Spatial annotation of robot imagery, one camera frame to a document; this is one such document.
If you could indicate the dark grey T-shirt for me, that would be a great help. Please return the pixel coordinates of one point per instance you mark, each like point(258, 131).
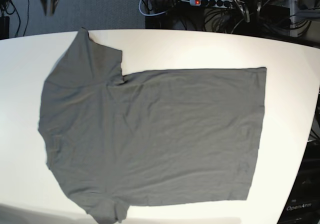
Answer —
point(151, 138)

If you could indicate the black OpenArm base box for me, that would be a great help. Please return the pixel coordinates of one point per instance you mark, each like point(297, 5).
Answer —
point(303, 204)

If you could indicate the aluminium frame profile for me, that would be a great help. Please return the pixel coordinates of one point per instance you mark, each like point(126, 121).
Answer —
point(301, 15)

